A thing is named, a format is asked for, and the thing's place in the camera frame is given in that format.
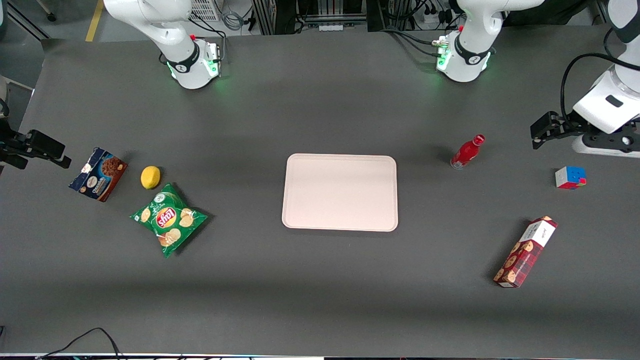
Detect black looped table cable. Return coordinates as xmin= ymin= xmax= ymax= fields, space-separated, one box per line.
xmin=36 ymin=327 xmax=124 ymax=360

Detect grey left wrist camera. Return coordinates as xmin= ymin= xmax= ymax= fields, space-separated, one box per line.
xmin=572 ymin=131 xmax=640 ymax=159

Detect black right arm base cables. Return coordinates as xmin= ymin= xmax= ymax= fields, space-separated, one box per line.
xmin=187 ymin=16 xmax=227 ymax=65

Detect pale pink plastic tray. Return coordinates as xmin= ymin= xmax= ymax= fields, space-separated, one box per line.
xmin=281 ymin=153 xmax=399 ymax=233

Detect grey coiled cable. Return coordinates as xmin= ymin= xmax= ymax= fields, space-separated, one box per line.
xmin=221 ymin=9 xmax=245 ymax=32

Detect black arm base cables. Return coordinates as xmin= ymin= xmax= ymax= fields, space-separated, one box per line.
xmin=380 ymin=27 xmax=443 ymax=59
xmin=187 ymin=16 xmax=227 ymax=65

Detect red soda bottle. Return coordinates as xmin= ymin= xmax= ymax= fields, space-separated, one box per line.
xmin=450 ymin=134 xmax=486 ymax=171

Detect yellow lemon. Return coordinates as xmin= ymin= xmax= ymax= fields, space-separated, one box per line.
xmin=140 ymin=166 xmax=162 ymax=190

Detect aluminium equipment rack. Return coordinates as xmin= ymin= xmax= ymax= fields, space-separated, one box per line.
xmin=251 ymin=0 xmax=370 ymax=36

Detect colourful puzzle cube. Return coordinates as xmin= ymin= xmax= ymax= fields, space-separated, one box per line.
xmin=554 ymin=166 xmax=587 ymax=190

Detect blue chocolate cookie box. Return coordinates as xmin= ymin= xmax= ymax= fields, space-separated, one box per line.
xmin=68 ymin=147 xmax=129 ymax=203

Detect black left arm base cables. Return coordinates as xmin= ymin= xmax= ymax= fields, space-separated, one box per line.
xmin=380 ymin=27 xmax=443 ymax=59

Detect white power strip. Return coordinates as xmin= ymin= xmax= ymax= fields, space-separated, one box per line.
xmin=421 ymin=11 xmax=452 ymax=27

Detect red plaid cookie box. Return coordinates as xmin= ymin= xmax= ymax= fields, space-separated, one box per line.
xmin=493 ymin=216 xmax=559 ymax=289

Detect green chips bag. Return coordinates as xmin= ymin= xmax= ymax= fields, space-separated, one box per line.
xmin=129 ymin=183 xmax=209 ymax=259

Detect white perforated box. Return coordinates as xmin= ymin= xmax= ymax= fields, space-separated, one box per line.
xmin=189 ymin=0 xmax=222 ymax=22

